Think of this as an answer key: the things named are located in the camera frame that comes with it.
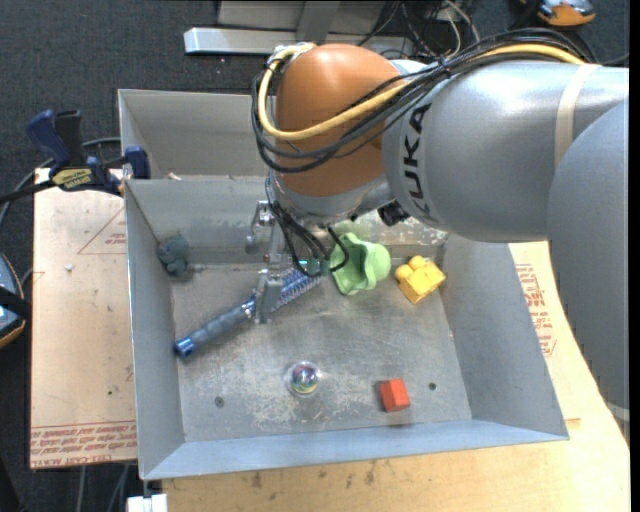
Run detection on blue handled brush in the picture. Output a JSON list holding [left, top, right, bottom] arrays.
[[173, 264, 324, 359]]

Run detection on clear ball with coloured core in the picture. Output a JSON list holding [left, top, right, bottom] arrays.
[[283, 359, 321, 399]]

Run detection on grey metal bin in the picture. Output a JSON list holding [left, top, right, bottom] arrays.
[[117, 88, 570, 481]]

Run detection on light green toy cup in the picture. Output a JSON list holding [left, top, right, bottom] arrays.
[[327, 231, 392, 297]]

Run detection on dark grey-green toy animal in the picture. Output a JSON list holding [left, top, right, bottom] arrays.
[[156, 232, 192, 276]]

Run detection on yellow toy brick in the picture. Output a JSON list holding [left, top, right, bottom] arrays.
[[394, 254, 447, 305]]

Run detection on red block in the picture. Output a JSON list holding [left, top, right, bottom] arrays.
[[375, 378, 412, 414]]

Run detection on brown cardboard board red print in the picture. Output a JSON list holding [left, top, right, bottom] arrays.
[[29, 167, 584, 471]]

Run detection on black cylinder on white bracket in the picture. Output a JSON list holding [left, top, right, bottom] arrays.
[[377, 199, 412, 227]]

